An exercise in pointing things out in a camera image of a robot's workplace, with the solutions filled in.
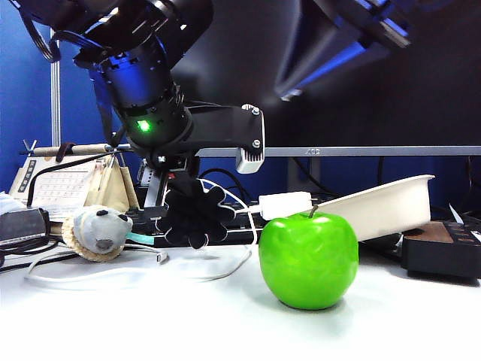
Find aluminium partition post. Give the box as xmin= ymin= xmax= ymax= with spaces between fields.
xmin=50 ymin=26 xmax=62 ymax=147

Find black rectangular case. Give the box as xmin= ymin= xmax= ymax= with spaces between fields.
xmin=0 ymin=208 xmax=52 ymax=245

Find grey and black octopus plush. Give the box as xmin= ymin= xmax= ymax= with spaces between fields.
xmin=156 ymin=179 xmax=237 ymax=250

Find white charging cable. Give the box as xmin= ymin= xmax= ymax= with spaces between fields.
xmin=24 ymin=179 xmax=264 ymax=290

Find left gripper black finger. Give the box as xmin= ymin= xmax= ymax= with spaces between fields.
xmin=144 ymin=175 xmax=170 ymax=222

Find white paper tray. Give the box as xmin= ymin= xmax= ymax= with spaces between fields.
xmin=314 ymin=174 xmax=436 ymax=241

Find black computer monitor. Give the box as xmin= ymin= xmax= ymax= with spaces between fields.
xmin=168 ymin=0 xmax=481 ymax=158

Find black cable bundle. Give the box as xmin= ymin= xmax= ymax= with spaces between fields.
xmin=198 ymin=168 xmax=251 ymax=204

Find grey monitor stand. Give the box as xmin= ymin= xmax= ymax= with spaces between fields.
xmin=287 ymin=156 xmax=322 ymax=196

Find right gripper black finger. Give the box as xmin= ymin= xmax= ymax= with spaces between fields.
xmin=280 ymin=39 xmax=377 ymax=102
xmin=276 ymin=0 xmax=358 ymax=92

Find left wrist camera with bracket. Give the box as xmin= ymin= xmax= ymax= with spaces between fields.
xmin=186 ymin=104 xmax=266 ymax=174

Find grey seal plush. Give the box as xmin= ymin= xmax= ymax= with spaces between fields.
xmin=62 ymin=205 xmax=135 ymax=263

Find green apple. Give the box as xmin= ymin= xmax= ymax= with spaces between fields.
xmin=258 ymin=204 xmax=360 ymax=311

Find white paper sheet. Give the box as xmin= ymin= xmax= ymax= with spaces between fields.
xmin=449 ymin=204 xmax=467 ymax=225

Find white tissue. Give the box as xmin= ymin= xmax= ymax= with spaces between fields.
xmin=0 ymin=192 xmax=27 ymax=216

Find black cable with connector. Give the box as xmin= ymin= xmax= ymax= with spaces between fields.
xmin=26 ymin=148 xmax=132 ymax=208

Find white charger adapter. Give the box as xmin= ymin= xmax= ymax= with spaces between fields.
xmin=259 ymin=191 xmax=311 ymax=221

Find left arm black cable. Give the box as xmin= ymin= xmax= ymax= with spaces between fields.
xmin=17 ymin=0 xmax=63 ymax=63

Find black box with wooden top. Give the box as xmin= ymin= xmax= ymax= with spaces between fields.
xmin=400 ymin=220 xmax=481 ymax=281

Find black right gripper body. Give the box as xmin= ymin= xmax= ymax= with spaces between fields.
xmin=315 ymin=0 xmax=413 ymax=50

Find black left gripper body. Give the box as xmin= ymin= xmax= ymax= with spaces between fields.
xmin=137 ymin=149 xmax=201 ymax=189

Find beige desk calendar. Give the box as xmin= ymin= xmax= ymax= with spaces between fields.
xmin=9 ymin=138 xmax=141 ymax=223

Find black keyboard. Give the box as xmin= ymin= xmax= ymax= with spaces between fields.
xmin=126 ymin=202 xmax=271 ymax=247

